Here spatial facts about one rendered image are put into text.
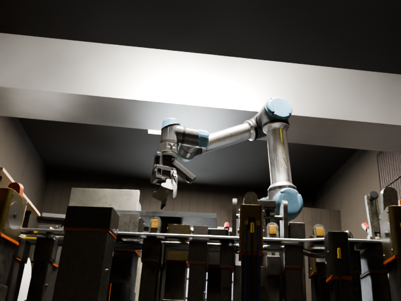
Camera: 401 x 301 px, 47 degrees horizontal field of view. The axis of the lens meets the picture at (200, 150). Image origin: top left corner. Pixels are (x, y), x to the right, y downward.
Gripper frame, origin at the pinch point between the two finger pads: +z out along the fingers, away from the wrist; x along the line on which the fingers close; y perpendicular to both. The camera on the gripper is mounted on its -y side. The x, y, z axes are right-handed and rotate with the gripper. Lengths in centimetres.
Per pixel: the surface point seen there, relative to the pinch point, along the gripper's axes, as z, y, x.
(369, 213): 6, -54, 46
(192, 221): 6.3, -8.2, 4.5
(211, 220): 6.3, -13.3, 10.5
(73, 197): -140, 1, -466
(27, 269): -19, 42, -329
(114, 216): 20, 27, 44
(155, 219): 11.2, 9.1, 17.0
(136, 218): 11.7, 15.4, 16.4
